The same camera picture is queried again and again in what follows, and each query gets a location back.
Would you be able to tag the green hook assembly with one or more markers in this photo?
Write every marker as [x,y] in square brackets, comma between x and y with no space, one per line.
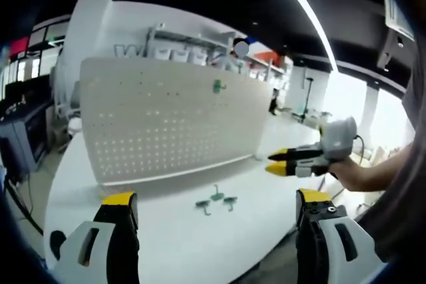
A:
[229,201]
[203,205]
[217,195]
[218,86]

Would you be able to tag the grey cabinet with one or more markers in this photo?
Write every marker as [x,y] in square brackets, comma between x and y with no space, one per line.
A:
[30,131]

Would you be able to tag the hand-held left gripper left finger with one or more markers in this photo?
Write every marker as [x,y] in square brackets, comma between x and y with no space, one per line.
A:
[100,250]

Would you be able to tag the person's right hand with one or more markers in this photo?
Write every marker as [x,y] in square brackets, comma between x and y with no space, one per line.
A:
[349,174]

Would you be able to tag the black computer mouse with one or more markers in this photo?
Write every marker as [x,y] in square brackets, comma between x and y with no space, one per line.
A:
[56,242]

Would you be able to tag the black kick scooter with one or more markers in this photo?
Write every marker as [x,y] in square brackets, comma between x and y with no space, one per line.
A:
[307,97]

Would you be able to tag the row of white storage bins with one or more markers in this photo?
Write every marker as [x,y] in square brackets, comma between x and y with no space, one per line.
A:
[186,55]

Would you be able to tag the ceiling light strip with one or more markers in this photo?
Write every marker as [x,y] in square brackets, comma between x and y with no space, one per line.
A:
[306,8]

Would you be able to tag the white vented device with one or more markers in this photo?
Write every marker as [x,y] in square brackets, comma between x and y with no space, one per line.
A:
[397,9]

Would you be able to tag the white office chair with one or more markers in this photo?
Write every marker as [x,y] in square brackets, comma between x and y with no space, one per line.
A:
[75,94]

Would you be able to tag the white perforated mounting plate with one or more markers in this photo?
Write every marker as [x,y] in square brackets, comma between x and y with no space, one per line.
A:
[166,124]

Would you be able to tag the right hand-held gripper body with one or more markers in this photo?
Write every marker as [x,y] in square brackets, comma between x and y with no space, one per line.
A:
[337,136]

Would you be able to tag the metal storage shelf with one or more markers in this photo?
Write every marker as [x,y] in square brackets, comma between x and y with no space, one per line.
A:
[173,36]

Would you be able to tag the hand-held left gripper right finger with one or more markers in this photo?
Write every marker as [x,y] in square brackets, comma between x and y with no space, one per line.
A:
[329,250]

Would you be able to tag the person's dark clothing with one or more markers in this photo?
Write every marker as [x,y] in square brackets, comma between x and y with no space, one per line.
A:
[399,214]

